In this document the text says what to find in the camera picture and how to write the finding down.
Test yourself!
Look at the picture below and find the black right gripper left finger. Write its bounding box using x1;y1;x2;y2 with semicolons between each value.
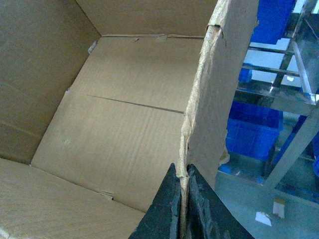
129;163;181;239

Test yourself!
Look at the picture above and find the large cardboard box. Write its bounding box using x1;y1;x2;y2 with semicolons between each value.
0;0;259;239

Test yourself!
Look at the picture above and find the blue plastic crate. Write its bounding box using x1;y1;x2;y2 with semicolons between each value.
250;0;296;45
226;101;283;161

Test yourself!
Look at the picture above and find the metal shelf rack frame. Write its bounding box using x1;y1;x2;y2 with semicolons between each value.
219;0;319;204

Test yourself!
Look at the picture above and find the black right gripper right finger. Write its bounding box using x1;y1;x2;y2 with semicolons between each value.
187;164;253;239

